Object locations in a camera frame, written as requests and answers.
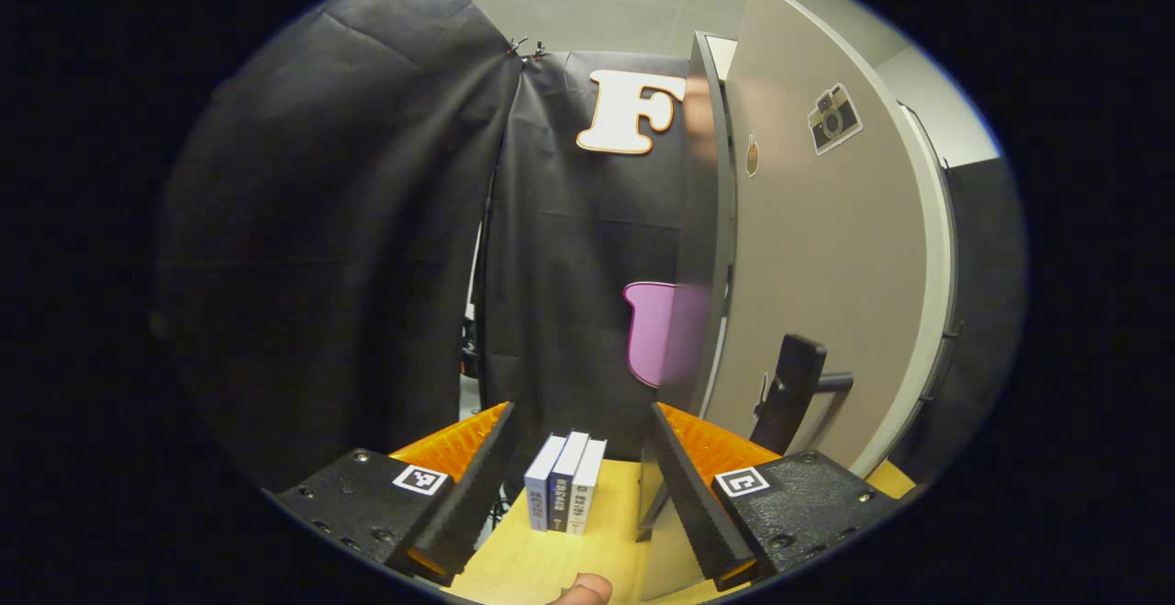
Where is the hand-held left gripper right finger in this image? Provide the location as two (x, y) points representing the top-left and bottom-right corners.
(652, 402), (905, 590)

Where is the light blue book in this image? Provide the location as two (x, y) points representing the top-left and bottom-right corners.
(523, 435), (567, 533)

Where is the black backdrop cloth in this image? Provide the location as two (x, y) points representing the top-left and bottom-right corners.
(154, 0), (1027, 496)

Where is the white book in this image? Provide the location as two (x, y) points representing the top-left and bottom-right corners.
(567, 438), (609, 537)

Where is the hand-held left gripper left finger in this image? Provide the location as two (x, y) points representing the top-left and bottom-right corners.
(266, 402), (517, 586)

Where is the white door with camera sticker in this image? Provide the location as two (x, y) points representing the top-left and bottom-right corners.
(636, 0), (960, 601)

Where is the black door handle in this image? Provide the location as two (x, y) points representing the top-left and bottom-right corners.
(751, 334), (855, 456)

